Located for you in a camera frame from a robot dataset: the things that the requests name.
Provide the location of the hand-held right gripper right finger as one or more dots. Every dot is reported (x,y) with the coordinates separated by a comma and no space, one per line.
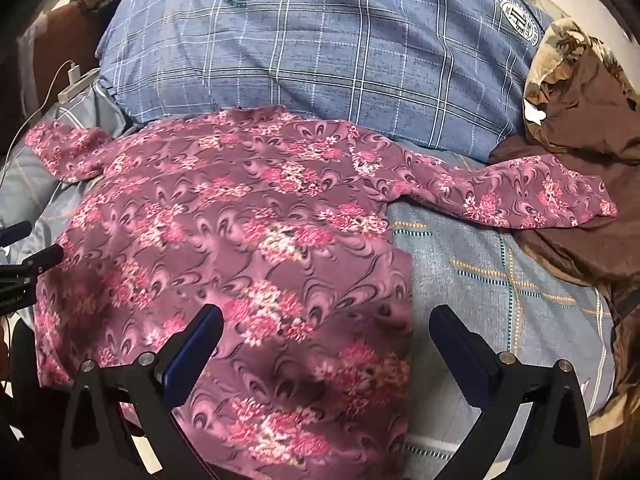
(462,355)

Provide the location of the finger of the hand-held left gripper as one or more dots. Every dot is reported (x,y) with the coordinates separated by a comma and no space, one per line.
(15,233)
(46,258)

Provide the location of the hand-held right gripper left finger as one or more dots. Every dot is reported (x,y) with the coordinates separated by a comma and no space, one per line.
(192,347)

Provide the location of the pink floral shirt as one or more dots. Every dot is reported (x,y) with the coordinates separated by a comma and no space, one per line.
(225,210)

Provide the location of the grey-blue plaid bed sheet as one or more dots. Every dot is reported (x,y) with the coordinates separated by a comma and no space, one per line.
(475,280)

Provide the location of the white power strip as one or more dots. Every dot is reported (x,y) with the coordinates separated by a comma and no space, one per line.
(75,89)

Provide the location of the white charger plug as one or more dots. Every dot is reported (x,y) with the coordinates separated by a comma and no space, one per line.
(75,71)

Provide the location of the reddish brown cushion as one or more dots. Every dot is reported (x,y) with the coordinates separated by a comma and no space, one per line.
(70,40)

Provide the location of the brown blanket with floral lining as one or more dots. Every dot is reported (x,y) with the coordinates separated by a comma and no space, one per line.
(590,110)

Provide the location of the blue plaid quilt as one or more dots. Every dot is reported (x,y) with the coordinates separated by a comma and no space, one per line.
(325,60)

